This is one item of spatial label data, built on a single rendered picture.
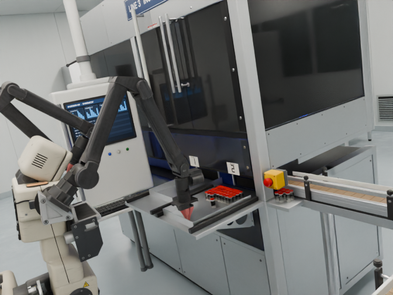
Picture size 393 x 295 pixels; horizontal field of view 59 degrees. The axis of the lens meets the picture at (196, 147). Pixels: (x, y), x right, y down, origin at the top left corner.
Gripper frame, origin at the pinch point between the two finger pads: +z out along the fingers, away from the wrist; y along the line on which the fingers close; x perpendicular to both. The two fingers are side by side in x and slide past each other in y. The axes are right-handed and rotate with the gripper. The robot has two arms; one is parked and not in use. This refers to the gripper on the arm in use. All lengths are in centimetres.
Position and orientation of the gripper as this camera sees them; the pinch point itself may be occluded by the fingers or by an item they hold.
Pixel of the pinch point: (187, 220)
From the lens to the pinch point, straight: 155.8
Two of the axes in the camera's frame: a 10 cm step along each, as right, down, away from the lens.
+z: 1.4, 9.7, 1.8
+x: -5.7, -0.7, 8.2
